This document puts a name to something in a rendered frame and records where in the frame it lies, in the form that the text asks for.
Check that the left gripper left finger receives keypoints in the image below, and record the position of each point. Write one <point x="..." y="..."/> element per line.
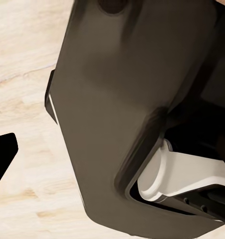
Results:
<point x="8" y="150"/>

